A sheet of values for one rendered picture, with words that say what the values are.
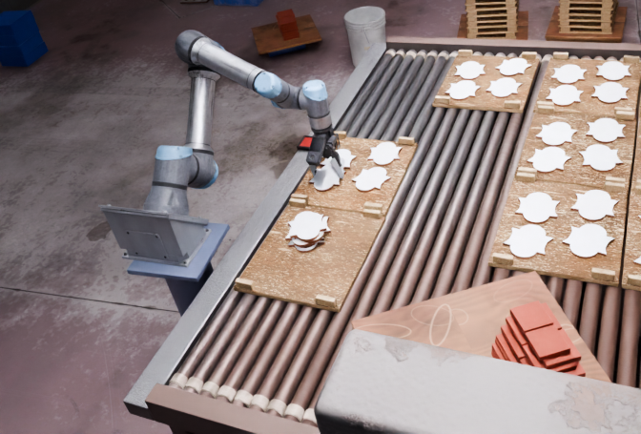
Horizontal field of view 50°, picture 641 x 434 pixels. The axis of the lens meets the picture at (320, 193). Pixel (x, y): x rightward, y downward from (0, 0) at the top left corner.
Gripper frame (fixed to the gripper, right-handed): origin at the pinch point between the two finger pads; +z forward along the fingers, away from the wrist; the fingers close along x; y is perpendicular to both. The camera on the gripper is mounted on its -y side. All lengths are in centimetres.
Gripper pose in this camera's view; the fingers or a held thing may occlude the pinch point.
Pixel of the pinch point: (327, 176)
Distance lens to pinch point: 239.9
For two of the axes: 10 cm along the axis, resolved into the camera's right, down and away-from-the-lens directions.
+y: 3.7, -5.8, 7.3
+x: -9.2, -1.0, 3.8
